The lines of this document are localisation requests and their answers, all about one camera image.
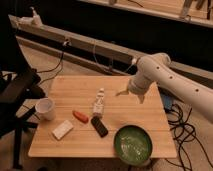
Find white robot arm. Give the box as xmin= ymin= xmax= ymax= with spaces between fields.
xmin=117 ymin=53 xmax=213 ymax=123

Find white cup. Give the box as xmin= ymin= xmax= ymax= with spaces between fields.
xmin=35 ymin=98 xmax=55 ymax=121

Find black floor cables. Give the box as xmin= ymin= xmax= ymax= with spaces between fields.
xmin=164 ymin=103 xmax=213 ymax=171

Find grey metal rail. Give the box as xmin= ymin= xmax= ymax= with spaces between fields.
xmin=9 ymin=15 xmax=213 ymax=89

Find black chair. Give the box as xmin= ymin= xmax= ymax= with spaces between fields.
xmin=0 ymin=15 xmax=45 ymax=170

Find white rectangular sponge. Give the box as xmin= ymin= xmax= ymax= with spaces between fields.
xmin=52 ymin=120 xmax=74 ymax=140

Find black hanging cable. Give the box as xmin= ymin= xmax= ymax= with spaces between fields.
xmin=35 ymin=39 xmax=72 ymax=84

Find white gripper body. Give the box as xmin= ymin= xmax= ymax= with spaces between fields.
xmin=127 ymin=78 xmax=149 ymax=95

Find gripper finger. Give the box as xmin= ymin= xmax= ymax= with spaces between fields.
xmin=116 ymin=89 xmax=129 ymax=96
xmin=138 ymin=95 xmax=145 ymax=103

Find green ceramic bowl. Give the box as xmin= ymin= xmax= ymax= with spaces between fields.
xmin=113 ymin=125 xmax=153 ymax=166

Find white object on rail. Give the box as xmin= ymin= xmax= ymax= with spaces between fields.
xmin=18 ymin=6 xmax=44 ymax=28

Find black rectangular block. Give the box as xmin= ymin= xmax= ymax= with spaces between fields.
xmin=91 ymin=116 xmax=108 ymax=138

